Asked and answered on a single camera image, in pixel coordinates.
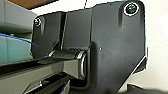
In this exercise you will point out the grey trash bin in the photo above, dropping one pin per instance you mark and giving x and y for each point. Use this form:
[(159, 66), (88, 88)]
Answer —
[(13, 20)]

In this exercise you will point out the dark grey robot base plate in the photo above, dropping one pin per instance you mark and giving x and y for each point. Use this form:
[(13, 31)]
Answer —
[(110, 43)]

